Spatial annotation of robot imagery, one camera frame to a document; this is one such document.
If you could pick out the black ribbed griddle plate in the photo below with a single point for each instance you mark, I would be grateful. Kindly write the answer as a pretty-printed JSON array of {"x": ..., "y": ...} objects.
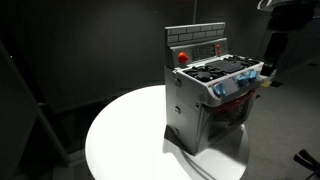
[{"x": 226, "y": 66}]

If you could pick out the dark robot arm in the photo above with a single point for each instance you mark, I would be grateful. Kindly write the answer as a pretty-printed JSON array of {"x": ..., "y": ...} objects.
[{"x": 278, "y": 43}]

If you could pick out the black number keypad panel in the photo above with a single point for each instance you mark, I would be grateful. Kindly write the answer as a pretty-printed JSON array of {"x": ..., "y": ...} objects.
[{"x": 202, "y": 51}]

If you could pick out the grey toy kitchen stove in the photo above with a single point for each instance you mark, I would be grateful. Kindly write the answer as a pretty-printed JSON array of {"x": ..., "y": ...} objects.
[{"x": 186, "y": 110}]

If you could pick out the dark metal frame beam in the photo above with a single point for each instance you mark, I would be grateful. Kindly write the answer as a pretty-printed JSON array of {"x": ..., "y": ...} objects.
[{"x": 36, "y": 110}]

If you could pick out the black stand leg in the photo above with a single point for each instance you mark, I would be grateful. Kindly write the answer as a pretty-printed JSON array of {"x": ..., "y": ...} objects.
[{"x": 308, "y": 161}]

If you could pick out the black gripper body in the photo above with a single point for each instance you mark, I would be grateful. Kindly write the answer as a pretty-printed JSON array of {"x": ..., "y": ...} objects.
[{"x": 268, "y": 71}]

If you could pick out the large orange round knob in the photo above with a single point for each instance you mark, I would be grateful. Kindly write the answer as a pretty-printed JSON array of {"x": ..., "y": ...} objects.
[{"x": 182, "y": 57}]

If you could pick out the toy oven door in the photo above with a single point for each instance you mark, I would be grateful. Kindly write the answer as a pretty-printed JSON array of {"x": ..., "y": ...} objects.
[{"x": 230, "y": 120}]

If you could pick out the blue stove knob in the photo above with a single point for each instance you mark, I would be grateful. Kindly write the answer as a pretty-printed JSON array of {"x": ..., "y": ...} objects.
[
  {"x": 241, "y": 79},
  {"x": 253, "y": 74},
  {"x": 219, "y": 90}
]

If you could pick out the small orange button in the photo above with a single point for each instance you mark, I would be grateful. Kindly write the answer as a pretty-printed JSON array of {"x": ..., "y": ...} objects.
[
  {"x": 218, "y": 46},
  {"x": 219, "y": 52}
]

